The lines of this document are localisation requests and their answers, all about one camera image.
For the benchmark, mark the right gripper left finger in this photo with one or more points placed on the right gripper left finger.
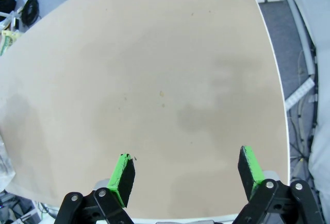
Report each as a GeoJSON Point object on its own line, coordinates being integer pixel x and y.
{"type": "Point", "coordinates": [123, 180]}

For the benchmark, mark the green white carton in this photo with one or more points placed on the green white carton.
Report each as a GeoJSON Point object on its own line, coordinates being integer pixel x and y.
{"type": "Point", "coordinates": [6, 41]}

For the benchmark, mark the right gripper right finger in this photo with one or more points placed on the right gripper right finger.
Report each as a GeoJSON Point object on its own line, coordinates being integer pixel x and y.
{"type": "Point", "coordinates": [248, 172]}

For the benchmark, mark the white perforated strip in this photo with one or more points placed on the white perforated strip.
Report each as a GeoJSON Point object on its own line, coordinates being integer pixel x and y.
{"type": "Point", "coordinates": [299, 94]}

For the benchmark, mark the pale grey cover sheet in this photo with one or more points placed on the pale grey cover sheet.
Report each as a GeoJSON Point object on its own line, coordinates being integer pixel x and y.
{"type": "Point", "coordinates": [322, 131]}

